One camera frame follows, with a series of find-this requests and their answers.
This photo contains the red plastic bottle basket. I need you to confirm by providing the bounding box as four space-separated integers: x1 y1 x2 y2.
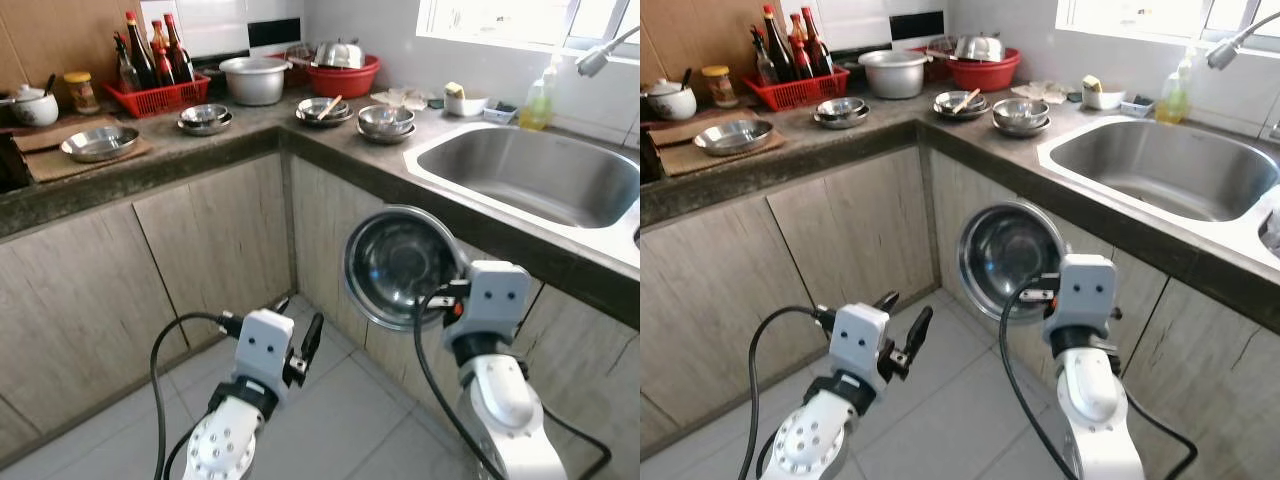
102 75 212 119
742 68 851 112

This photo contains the red labelled sauce bottle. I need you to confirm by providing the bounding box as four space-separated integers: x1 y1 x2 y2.
150 20 176 86
790 12 816 79

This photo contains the yellow dish soap bottle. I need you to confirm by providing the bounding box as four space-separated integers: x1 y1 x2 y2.
1155 55 1193 126
518 62 556 131

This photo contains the tall dark sauce bottle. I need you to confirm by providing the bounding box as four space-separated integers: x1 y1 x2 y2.
762 3 798 83
123 10 159 89

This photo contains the large flat cardboard sheet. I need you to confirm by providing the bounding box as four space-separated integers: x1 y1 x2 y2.
660 125 791 178
22 130 156 184

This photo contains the stainless steel double sink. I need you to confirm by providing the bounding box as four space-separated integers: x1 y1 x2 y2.
1037 113 1280 269
403 122 641 269

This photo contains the small flat cardboard sheet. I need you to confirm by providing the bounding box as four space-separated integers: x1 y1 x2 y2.
5 113 123 153
645 108 761 148

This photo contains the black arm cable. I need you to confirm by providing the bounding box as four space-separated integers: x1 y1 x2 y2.
998 275 1199 480
150 312 246 480
750 305 841 480
413 285 613 480

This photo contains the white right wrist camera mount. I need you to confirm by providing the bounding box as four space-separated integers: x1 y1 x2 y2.
462 260 531 346
1045 253 1119 336

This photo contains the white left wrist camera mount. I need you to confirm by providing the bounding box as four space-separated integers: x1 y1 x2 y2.
830 303 891 386
233 310 296 393

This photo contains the steel plate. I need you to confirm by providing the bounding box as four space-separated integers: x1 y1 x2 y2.
177 113 234 137
932 100 991 122
813 107 871 131
295 107 354 128

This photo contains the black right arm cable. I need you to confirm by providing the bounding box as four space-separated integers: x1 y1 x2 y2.
413 285 613 480
998 275 1199 480

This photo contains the brown cardboard wall guard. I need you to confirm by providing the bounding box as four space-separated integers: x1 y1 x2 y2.
0 0 146 96
640 0 786 91

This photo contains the crumpled clear plastic wrap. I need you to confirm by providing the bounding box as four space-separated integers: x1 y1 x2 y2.
372 87 438 111
1010 80 1076 105

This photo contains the aluminium cooking pot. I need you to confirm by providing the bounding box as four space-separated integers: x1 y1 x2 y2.
219 56 293 107
858 48 933 100

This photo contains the small clear glass bottle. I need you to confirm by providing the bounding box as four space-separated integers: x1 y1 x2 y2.
752 25 779 86
113 32 141 93

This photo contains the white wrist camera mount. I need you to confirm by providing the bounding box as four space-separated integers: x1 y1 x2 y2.
830 303 891 386
233 310 296 393
462 260 531 346
1045 253 1119 336

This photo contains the yellow lidded glass jar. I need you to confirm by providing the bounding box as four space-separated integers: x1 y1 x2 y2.
63 70 101 116
702 65 739 109

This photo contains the red plastic basin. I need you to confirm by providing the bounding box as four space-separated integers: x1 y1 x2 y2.
303 55 382 99
943 47 1022 93

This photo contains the dark red capped bottle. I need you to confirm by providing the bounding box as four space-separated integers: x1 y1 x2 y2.
802 5 836 76
163 12 196 83

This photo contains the white ceramic lidded pot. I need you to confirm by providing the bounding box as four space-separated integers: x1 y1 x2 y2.
0 83 60 128
643 78 698 122

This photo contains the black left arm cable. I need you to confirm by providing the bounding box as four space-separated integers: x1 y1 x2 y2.
150 312 246 480
750 305 841 480

